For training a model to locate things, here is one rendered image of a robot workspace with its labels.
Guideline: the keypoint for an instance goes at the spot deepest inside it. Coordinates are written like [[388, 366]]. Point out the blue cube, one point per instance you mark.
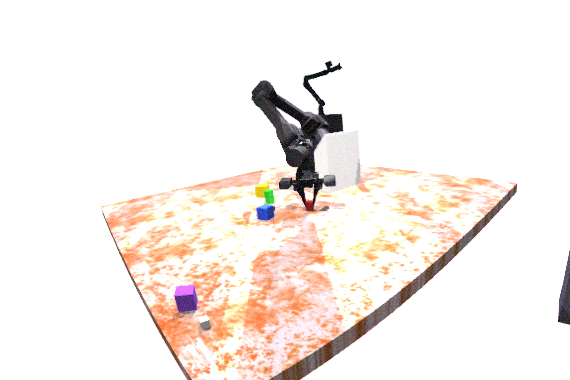
[[265, 212]]

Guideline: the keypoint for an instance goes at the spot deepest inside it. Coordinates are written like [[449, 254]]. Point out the purple cube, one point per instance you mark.
[[186, 298]]

